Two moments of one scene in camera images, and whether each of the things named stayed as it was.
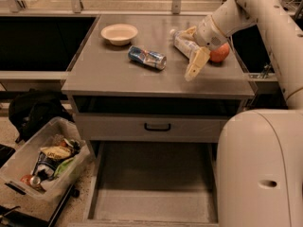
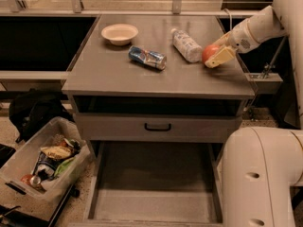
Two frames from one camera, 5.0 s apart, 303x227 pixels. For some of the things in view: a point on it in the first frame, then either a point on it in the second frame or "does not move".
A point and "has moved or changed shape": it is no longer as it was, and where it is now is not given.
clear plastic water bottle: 184,45 does not move
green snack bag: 62,165 does not move
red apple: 220,54 has moved or changed shape
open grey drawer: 151,183 does not move
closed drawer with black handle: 151,127 does not move
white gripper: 206,33 to 239,40
